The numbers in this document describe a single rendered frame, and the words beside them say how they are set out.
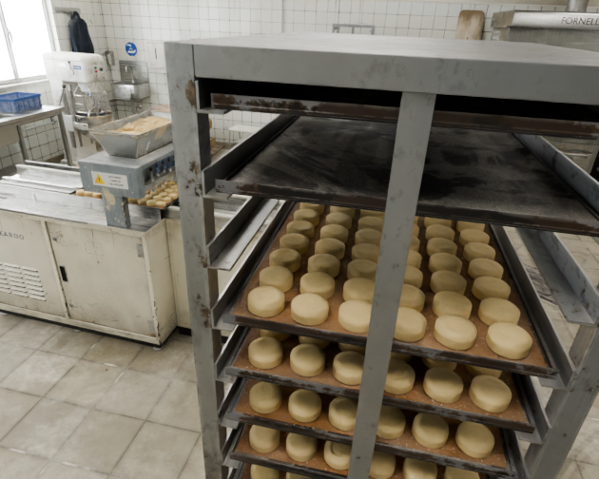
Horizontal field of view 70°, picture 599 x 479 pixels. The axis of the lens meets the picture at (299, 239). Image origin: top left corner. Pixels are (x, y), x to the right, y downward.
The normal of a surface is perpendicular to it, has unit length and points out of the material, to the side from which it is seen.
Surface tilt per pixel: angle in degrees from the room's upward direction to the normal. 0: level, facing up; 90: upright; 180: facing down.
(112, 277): 90
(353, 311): 0
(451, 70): 90
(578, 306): 0
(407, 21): 90
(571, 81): 90
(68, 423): 0
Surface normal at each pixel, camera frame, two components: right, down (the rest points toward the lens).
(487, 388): 0.04, -0.89
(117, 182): -0.25, 0.43
